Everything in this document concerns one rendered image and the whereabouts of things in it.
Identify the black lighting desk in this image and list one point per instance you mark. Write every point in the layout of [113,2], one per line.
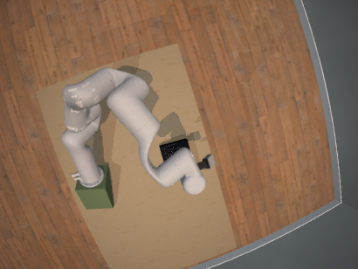
[169,149]

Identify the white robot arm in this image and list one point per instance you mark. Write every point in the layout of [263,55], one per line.
[126,103]

